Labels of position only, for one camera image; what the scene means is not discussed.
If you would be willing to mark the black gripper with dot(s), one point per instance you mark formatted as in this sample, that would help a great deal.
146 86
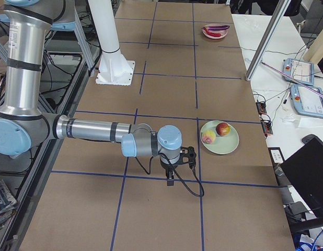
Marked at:
168 166

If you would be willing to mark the red yellow pomegranate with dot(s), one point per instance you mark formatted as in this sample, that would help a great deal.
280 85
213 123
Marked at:
223 129

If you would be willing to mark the red chili pepper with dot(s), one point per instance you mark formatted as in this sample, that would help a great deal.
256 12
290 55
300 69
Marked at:
212 34

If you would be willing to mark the purple eggplant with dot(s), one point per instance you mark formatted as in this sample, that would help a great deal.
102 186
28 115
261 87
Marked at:
215 27

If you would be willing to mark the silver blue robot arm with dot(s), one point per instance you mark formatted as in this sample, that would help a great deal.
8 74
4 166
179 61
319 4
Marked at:
23 125

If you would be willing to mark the light green plate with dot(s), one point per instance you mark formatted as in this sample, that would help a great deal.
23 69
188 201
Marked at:
222 144

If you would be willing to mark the orange connector board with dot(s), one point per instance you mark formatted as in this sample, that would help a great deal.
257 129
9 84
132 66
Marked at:
261 107

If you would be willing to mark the black laptop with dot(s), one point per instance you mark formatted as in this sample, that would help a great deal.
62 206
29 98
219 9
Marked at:
304 170

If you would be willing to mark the black computer mouse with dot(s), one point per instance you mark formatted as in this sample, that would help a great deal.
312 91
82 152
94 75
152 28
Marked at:
308 138

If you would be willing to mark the pink plate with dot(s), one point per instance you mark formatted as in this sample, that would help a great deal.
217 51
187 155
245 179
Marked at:
215 31

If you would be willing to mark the lower teach pendant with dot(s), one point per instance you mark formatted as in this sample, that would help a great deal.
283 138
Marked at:
307 101

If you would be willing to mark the teach pendant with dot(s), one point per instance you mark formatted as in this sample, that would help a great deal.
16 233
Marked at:
307 101
302 71

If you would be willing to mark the upper teach pendant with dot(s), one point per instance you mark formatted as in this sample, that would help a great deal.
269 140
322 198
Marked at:
302 71

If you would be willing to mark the aluminium frame post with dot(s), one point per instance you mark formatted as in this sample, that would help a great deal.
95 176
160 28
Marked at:
273 24

